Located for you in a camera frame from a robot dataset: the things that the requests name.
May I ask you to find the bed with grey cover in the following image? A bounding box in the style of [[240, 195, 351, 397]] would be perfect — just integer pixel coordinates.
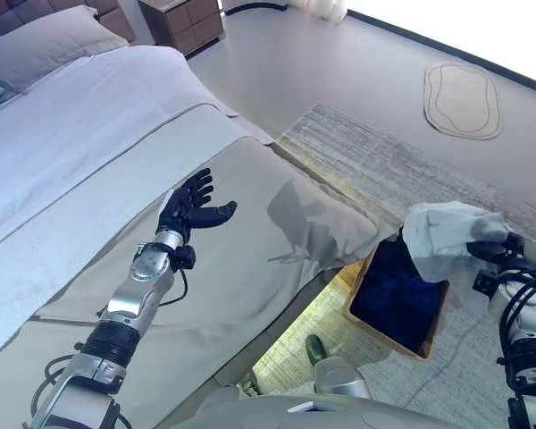
[[0, 136, 401, 429]]

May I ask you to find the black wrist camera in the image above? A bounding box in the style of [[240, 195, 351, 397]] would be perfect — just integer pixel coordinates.
[[472, 272, 498, 296], [173, 245, 197, 271]]

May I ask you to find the brown wicker basket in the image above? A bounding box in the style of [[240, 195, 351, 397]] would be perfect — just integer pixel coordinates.
[[342, 227, 451, 361]]

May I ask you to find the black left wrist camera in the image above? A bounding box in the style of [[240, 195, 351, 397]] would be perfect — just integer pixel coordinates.
[[173, 245, 197, 271]]

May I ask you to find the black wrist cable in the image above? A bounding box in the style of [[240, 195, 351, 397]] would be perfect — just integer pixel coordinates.
[[495, 267, 536, 358], [160, 267, 189, 309]]

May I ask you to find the white duvet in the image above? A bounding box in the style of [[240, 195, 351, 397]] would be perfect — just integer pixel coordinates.
[[0, 44, 278, 358]]

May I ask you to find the grey robot torso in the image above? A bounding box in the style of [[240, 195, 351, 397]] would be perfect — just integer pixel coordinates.
[[173, 386, 430, 429]]

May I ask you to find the black left elbow cable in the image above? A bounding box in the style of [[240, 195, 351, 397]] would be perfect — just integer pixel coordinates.
[[29, 355, 80, 412]]

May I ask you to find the brown bed base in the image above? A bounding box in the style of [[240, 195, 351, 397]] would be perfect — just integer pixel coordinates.
[[214, 254, 377, 391]]

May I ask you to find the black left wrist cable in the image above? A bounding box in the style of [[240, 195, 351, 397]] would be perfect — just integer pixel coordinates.
[[160, 267, 189, 309]]

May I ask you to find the small oval outlined rug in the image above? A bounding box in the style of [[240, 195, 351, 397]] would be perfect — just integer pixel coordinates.
[[423, 62, 504, 141]]

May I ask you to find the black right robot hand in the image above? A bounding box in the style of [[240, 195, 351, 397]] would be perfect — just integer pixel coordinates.
[[466, 231, 536, 274]]

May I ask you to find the brown wooden nightstand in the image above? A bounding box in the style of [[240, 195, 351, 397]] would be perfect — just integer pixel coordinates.
[[138, 0, 226, 57]]

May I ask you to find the white garment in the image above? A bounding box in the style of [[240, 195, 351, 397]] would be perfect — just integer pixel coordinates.
[[401, 200, 517, 283]]

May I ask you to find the beige pillow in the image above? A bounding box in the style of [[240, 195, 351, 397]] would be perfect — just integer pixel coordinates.
[[0, 4, 130, 93]]

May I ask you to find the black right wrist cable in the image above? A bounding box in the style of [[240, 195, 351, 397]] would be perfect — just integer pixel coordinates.
[[495, 267, 536, 358]]

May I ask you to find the black window floor rail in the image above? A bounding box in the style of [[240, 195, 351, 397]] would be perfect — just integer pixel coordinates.
[[222, 2, 536, 97]]

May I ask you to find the sheer white curtain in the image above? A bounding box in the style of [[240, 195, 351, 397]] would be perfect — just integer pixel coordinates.
[[285, 0, 350, 26]]

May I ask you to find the black garment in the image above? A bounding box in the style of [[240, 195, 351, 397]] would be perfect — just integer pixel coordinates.
[[351, 239, 443, 354]]

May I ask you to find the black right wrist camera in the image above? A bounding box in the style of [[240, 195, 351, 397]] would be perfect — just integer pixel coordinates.
[[472, 272, 498, 296]]

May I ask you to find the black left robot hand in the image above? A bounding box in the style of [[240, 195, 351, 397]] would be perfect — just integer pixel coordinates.
[[155, 167, 239, 246]]

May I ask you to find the grey striped area rug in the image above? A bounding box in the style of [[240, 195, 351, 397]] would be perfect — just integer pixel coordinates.
[[249, 101, 536, 429]]

